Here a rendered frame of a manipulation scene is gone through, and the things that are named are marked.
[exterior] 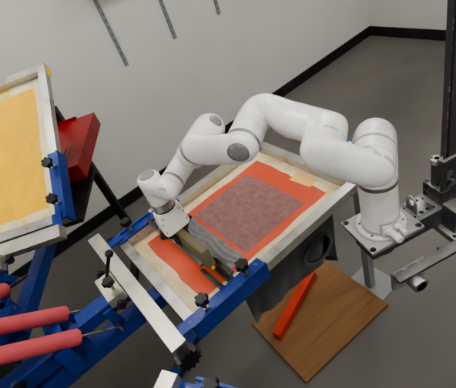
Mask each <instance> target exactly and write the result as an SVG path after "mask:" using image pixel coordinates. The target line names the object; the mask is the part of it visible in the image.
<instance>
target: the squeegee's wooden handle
mask: <svg viewBox="0 0 456 388"><path fill-rule="evenodd" d="M175 234H176V236H177V237H178V238H179V240H180V242H181V243H182V244H183V246H185V247H186V248H187V249H188V250H189V251H190V252H191V253H192V254H193V255H194V256H195V257H197V258H198V259H199V260H200V261H201V262H202V263H203V264H204V265H205V266H206V267H207V268H208V269H209V268H211V267H212V266H213V265H214V264H215V263H216V262H215V260H214V259H213V257H212V255H211V253H210V251H209V250H208V249H207V248H206V247H205V246H204V245H203V244H202V243H200V242H199V241H198V240H197V239H195V238H194V237H193V236H191V235H190V234H189V233H188V232H187V231H186V230H185V229H183V228H182V229H181V230H179V231H178V232H176V233H175Z"/></svg>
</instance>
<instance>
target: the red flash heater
mask: <svg viewBox="0 0 456 388"><path fill-rule="evenodd" d="M57 126H58V131H59V141H60V146H61V151H62V154H63V155H64V156H66V161H67V166H68V171H69V181H70V184H72V183H74V182H78V181H80V180H83V179H86V178H87V175H88V172H89V167H90V164H91V161H92V155H93V153H94V149H95V146H96V140H97V137H98V134H99V129H100V126H101V123H100V122H99V120H98V119H97V117H96V114H95V113H94V112H92V113H90V114H88V115H84V116H82V117H79V118H76V116H74V117H72V118H70V119H66V120H64V121H61V122H58V123H57Z"/></svg>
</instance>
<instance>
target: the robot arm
mask: <svg viewBox="0 0 456 388"><path fill-rule="evenodd" d="M270 127H271V128H272V129H273V130H274V131H275V132H277V133H278V134H280V135H282V136H284V137H286V138H288V139H294V140H297V141H299V142H301V144H300V157H301V159H302V161H303V163H304V164H305V165H306V166H307V167H308V168H309V169H311V170H312V171H314V172H316V173H319V174H321V175H324V176H329V177H331V178H335V179H339V180H342V181H345V182H349V183H352V184H355V185H357V190H358V196H359V202H360V214H359V215H358V217H357V220H356V226H357V230H358V232H359V233H360V234H361V235H362V236H363V237H365V238H367V239H369V240H372V241H377V242H386V241H390V240H393V239H394V240H395V241H396V242H397V243H402V242H403V241H404V237H403V236H402V234H404V235H407V233H408V231H407V230H406V228H407V220H406V217H405V215H404V214H403V213H402V211H400V200H399V175H398V139H397V132H396V130H395V128H394V127H393V126H392V124H390V123H389V122H388V121H387V120H385V119H381V118H371V119H367V120H365V121H363V122H362V123H361V124H360V125H359V126H358V127H357V128H356V130H355V132H354V135H353V139H352V144H351V143H349V142H347V135H348V123H347V120H346V118H345V117H344V116H343V115H341V114H340V113H338V112H333V111H330V110H327V109H322V108H319V107H316V106H312V105H308V104H304V103H300V102H295V101H292V100H289V99H285V98H283V97H280V96H278V95H273V94H269V93H262V94H258V95H255V96H253V97H251V98H250V99H248V100H247V101H246V102H245V104H244V105H243V106H242V108H241V109H240V111H239V112H238V114H237V116H236V118H235V119H234V121H233V124H232V125H231V127H230V130H229V131H228V133H227V134H225V124H224V122H223V120H222V119H221V118H220V117H219V116H218V115H217V114H213V113H206V114H203V115H201V116H200V117H199V118H198V119H197V120H196V121H195V122H194V123H193V125H192V127H191V128H190V130H189V131H188V132H187V134H186V136H185V137H184V139H183V141H182V142H181V143H180V145H179V147H178V148H177V150H176V154H175V156H174V157H173V159H172V161H171V162H170V164H169V165H168V166H167V167H166V169H165V171H164V173H163V174H162V175H160V174H159V172H158V171H156V170H154V169H150V170H147V171H145V172H143V173H142V174H141V175H140V176H139V178H138V180H137V183H138V185H139V187H140V189H141V190H142V192H143V194H144V196H145V197H146V199H147V200H148V202H149V204H150V210H149V212H150V213H153V215H154V218H155V221H156V223H157V225H158V227H159V229H160V239H161V240H164V239H173V240H174V241H175V243H176V244H177V245H178V244H180V245H181V246H182V245H183V244H182V243H181V242H180V240H179V238H178V237H177V236H176V234H175V233H176V232H178V231H179V230H181V229H182V228H183V229H185V230H186V231H187V232H189V231H188V225H189V221H190V220H191V219H192V216H191V215H189V214H187V213H186V211H185V210H184V208H183V207H182V206H181V205H180V203H179V202H178V201H177V200H176V198H177V197H178V195H179V194H180V192H181V191H182V189H183V187H184V185H185V184H186V181H187V179H188V178H189V177H190V175H191V173H192V172H193V170H194V169H198V168H200V167H201V166H202V165H206V166H212V165H231V164H243V163H246V162H250V161H251V160H253V159H254V158H255V157H256V156H257V154H258V152H259V151H260V147H261V145H262V143H263V140H264V137H265V135H266V133H267V130H268V128H270Z"/></svg>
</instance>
